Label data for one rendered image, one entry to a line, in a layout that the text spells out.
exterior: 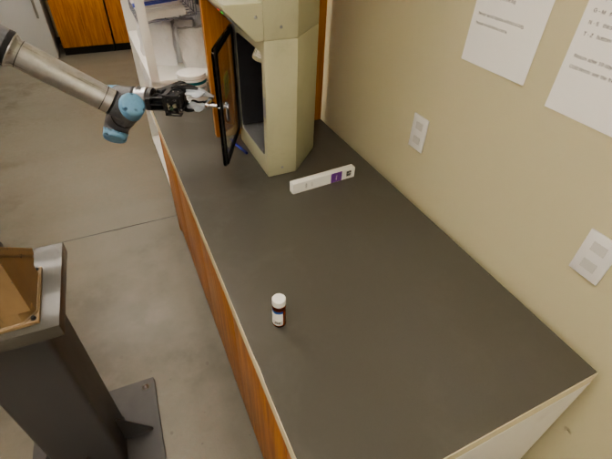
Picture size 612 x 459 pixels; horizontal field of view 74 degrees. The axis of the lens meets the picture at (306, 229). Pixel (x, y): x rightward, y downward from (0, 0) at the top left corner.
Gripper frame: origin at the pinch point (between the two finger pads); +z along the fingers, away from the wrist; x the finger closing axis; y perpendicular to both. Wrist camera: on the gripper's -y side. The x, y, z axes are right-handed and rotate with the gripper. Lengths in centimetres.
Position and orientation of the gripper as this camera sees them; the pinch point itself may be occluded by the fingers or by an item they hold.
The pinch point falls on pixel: (210, 98)
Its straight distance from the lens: 148.7
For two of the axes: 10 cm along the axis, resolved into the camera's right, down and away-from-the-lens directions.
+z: 10.0, 0.5, -0.1
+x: 0.3, -7.6, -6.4
